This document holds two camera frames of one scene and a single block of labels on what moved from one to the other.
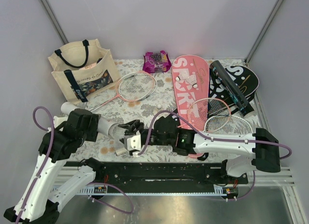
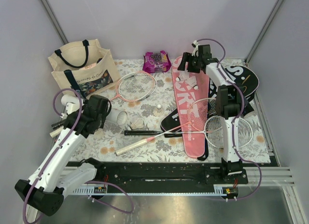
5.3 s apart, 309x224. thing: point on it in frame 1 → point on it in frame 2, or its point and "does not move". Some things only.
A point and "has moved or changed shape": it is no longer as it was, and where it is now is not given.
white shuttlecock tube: x=103 y=124 → x=117 y=117
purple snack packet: x=154 y=63 does not move
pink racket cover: x=190 y=90 does not move
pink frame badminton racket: x=133 y=87 does not move
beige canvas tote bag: x=83 y=69 does not move
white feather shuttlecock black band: x=116 y=133 has moved or changed shape
